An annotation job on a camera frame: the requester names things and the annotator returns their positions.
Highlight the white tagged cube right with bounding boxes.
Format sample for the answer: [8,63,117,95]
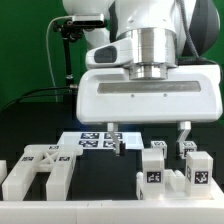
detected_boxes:
[179,141,197,159]

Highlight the white tagged cube left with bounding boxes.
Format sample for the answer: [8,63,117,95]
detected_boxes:
[151,141,167,158]

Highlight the white obstacle wall frame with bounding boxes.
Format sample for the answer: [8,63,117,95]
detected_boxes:
[0,195,224,224]

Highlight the white chair back frame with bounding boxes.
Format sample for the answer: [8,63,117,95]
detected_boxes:
[2,145,83,201]

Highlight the grey camera cable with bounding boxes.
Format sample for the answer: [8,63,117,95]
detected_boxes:
[45,15,74,103]

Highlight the black cables on table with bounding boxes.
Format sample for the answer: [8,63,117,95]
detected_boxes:
[0,83,81,111]

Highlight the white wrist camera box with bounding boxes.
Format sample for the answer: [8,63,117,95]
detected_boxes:
[85,38,134,69]

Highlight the white block at left edge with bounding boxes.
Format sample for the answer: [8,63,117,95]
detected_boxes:
[0,160,7,184]

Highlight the white marker base plate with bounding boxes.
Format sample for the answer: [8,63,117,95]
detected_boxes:
[58,132,144,150]

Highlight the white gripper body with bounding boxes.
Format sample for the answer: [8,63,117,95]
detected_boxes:
[76,65,223,124]

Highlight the white tagged cube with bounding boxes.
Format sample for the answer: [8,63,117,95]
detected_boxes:
[179,141,197,159]
[151,141,167,158]

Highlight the white chair seat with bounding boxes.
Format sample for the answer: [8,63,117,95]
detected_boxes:
[136,169,224,201]

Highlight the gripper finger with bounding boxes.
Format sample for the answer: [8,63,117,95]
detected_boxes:
[176,121,191,158]
[107,123,125,156]

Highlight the black camera on stand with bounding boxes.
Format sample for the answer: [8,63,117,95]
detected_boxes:
[53,14,107,42]

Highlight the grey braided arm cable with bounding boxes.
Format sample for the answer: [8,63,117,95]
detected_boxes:
[179,0,201,58]

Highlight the black camera stand pole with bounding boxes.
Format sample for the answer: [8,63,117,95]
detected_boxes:
[63,33,77,111]

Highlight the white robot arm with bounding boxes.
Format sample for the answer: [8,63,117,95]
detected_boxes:
[62,0,223,142]

